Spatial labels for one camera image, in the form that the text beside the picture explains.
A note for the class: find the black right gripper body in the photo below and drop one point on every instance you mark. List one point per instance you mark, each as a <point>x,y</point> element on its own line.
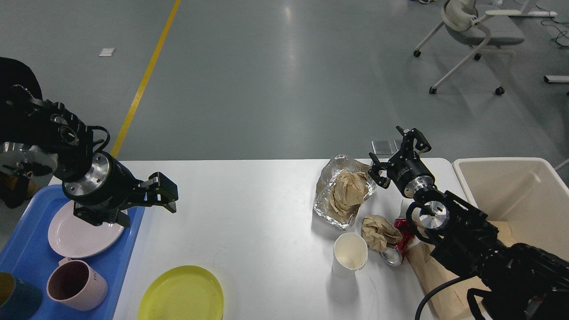
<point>410,175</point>

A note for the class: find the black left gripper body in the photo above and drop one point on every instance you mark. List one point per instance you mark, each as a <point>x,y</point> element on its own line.
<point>107,185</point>

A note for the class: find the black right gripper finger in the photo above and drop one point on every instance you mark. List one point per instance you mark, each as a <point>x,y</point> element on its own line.
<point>413,144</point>
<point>376,169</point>

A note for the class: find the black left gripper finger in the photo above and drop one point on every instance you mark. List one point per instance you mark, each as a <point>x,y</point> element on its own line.
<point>115,216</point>
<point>159,190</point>

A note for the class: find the pink mug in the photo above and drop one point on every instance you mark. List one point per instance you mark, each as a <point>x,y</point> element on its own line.
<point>75,284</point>

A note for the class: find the yellow plate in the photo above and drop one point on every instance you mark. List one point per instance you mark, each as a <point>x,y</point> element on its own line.
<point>183,293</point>

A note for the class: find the dark green mug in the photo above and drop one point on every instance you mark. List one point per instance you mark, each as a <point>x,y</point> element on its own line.
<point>19,300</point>

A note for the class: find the brown paper bag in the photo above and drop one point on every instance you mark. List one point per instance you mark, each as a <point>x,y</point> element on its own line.
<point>451,303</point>

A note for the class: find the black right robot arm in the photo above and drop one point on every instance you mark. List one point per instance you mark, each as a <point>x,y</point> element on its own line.
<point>524,282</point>

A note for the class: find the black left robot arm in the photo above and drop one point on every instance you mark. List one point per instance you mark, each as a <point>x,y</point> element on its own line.
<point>42,138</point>

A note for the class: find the pink plate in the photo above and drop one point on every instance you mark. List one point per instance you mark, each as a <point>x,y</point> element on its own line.
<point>72,237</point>

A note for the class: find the metal floor socket plate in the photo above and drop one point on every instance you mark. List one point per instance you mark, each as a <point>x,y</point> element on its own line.
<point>383,147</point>

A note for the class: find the crumpled brown paper on foil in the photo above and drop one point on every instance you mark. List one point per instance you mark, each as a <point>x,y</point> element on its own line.
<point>348,191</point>

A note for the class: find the crumpled aluminium foil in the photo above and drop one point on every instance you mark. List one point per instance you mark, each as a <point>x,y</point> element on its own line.
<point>329,173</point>

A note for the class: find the crumpled brown paper ball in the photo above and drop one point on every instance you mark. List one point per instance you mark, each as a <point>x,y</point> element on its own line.
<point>378,232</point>

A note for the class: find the crushed red soda can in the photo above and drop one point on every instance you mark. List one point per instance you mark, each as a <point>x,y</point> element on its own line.
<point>395,254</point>

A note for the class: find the blue plastic tray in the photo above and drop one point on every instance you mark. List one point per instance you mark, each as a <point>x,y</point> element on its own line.
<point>28,256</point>

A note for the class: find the white paper cup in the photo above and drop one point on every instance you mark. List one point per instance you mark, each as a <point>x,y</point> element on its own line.
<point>350,254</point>

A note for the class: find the beige plastic bin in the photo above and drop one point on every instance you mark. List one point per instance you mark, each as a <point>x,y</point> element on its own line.
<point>526,192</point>

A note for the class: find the white grey office chair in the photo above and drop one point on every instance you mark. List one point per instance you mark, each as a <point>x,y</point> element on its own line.
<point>485,32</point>

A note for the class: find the seated person in black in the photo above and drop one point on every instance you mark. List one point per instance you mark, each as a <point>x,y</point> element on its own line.
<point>14,72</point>

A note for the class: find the white desk leg base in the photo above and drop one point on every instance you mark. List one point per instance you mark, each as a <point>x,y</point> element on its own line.
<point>550,79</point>

